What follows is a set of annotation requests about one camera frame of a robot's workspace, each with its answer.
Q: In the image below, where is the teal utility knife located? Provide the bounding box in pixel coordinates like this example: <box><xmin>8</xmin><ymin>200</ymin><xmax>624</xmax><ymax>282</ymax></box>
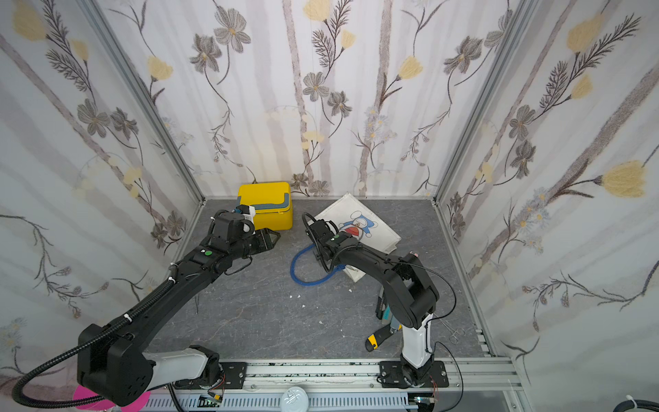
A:
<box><xmin>375</xmin><ymin>288</ymin><xmax>391</xmax><ymax>323</ymax></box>

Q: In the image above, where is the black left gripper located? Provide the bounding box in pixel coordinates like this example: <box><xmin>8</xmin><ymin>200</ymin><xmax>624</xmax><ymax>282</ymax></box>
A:
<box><xmin>228</xmin><ymin>227</ymin><xmax>283</xmax><ymax>262</ymax></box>

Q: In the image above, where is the white slotted cable duct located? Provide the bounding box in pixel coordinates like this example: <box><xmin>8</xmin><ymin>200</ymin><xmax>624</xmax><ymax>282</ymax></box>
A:
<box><xmin>177</xmin><ymin>391</ymin><xmax>418</xmax><ymax>411</ymax></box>

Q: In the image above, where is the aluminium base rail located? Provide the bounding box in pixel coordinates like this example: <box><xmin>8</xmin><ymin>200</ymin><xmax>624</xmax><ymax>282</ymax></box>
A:
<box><xmin>144</xmin><ymin>357</ymin><xmax>533</xmax><ymax>411</ymax></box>

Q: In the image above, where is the white round device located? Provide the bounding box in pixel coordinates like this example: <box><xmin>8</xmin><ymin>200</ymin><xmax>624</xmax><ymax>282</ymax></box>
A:
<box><xmin>280</xmin><ymin>386</ymin><xmax>310</xmax><ymax>412</ymax></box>

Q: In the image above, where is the white canvas tote bag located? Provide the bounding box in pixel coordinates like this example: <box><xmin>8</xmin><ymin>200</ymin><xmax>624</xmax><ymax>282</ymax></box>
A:
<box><xmin>290</xmin><ymin>193</ymin><xmax>401</xmax><ymax>287</ymax></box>

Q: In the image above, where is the yellow black utility knife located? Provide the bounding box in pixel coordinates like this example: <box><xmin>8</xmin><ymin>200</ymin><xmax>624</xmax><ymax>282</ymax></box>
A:
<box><xmin>365</xmin><ymin>324</ymin><xmax>402</xmax><ymax>352</ymax></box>

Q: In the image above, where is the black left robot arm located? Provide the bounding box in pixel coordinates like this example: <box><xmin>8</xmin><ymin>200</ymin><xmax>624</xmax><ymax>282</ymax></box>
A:
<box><xmin>77</xmin><ymin>210</ymin><xmax>281</xmax><ymax>406</ymax></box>

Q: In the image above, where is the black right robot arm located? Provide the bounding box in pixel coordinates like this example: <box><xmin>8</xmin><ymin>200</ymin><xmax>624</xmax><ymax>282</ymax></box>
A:
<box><xmin>302</xmin><ymin>212</ymin><xmax>439</xmax><ymax>387</ymax></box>

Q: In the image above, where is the black corrugated cable conduit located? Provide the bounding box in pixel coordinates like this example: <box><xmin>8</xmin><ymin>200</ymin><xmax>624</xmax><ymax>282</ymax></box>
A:
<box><xmin>11</xmin><ymin>277</ymin><xmax>178</xmax><ymax>410</ymax></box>

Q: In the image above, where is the yellow plastic box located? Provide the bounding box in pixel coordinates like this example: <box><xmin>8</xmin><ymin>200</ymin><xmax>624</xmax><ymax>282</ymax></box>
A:
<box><xmin>238</xmin><ymin>182</ymin><xmax>293</xmax><ymax>231</ymax></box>

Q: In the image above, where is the pink plastic funnel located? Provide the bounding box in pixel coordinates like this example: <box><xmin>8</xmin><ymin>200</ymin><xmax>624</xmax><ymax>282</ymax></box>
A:
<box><xmin>72</xmin><ymin>386</ymin><xmax>151</xmax><ymax>412</ymax></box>

